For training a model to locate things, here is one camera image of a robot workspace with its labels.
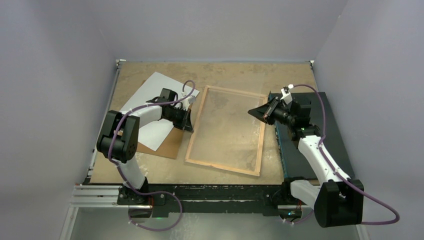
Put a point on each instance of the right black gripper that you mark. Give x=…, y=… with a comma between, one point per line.
x=265, y=112

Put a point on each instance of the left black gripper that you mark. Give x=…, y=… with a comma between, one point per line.
x=186, y=125

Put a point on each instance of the printed photo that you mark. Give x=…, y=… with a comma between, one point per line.
x=153, y=134

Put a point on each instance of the wooden picture frame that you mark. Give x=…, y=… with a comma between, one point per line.
x=188, y=149

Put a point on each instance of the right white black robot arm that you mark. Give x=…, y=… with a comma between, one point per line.
x=337, y=201

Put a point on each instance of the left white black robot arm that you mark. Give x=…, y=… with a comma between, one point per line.
x=118, y=137

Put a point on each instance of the brown backing board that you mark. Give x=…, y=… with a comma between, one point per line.
x=169, y=147

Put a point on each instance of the dark blue book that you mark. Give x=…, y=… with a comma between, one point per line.
x=294, y=164

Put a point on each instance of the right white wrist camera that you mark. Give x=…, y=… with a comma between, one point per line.
x=286, y=97

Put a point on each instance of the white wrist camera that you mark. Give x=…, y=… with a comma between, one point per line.
x=286, y=97
x=188, y=100

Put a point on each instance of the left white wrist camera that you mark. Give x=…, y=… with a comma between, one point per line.
x=188, y=100

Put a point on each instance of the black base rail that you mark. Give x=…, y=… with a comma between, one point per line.
x=163, y=199

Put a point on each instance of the aluminium frame rails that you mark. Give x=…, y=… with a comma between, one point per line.
x=227, y=147

